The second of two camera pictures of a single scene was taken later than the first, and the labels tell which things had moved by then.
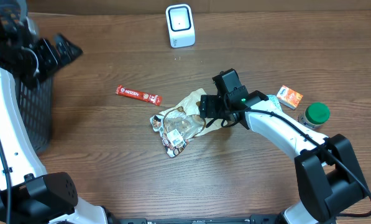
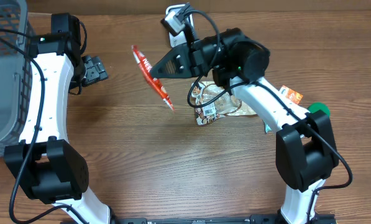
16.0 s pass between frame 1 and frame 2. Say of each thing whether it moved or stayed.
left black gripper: moved
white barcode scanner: stayed
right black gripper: moved
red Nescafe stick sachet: moved
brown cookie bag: moved
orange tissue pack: stayed
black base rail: stayed
